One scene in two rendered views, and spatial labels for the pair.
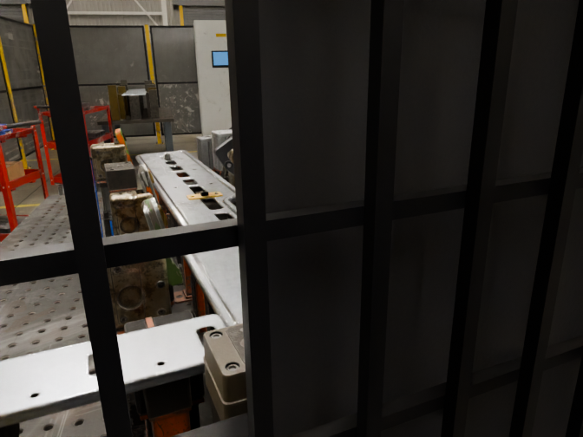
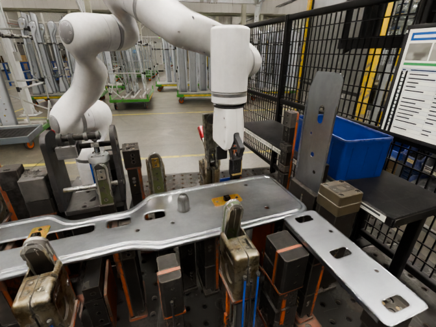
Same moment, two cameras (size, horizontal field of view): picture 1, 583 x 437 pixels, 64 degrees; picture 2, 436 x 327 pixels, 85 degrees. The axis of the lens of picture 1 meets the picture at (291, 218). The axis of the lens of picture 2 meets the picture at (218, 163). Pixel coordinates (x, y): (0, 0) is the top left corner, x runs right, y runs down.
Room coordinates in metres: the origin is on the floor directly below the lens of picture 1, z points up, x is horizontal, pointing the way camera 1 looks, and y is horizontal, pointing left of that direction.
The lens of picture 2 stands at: (0.67, 0.60, 1.39)
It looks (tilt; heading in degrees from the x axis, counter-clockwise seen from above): 25 degrees down; 274
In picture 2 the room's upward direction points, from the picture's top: straight up
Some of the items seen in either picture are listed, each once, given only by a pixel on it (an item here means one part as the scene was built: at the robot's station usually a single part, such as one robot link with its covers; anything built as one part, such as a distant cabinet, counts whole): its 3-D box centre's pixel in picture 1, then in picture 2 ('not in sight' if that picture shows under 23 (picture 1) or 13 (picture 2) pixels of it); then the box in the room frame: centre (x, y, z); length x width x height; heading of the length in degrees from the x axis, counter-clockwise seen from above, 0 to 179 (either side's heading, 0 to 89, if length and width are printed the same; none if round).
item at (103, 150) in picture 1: (114, 196); not in sight; (1.57, 0.62, 0.88); 0.15 x 0.11 x 0.36; 113
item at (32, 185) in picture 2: not in sight; (55, 226); (1.21, 0.04, 0.89); 0.13 x 0.11 x 0.38; 113
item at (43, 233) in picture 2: (204, 193); (36, 237); (1.10, 0.21, 1.01); 0.08 x 0.04 x 0.01; 113
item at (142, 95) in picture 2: not in sight; (131, 71); (3.57, -6.44, 0.88); 1.91 x 1.00 x 1.76; 103
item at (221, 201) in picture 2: not in sight; (226, 198); (0.68, 0.03, 1.01); 0.08 x 0.04 x 0.01; 23
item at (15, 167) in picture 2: not in sight; (32, 224); (1.28, 0.05, 0.90); 0.05 x 0.05 x 0.40; 23
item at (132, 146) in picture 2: not in sight; (139, 202); (0.98, -0.07, 0.91); 0.07 x 0.05 x 0.42; 113
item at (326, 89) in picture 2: not in sight; (314, 135); (0.43, -0.07, 1.17); 0.12 x 0.01 x 0.34; 113
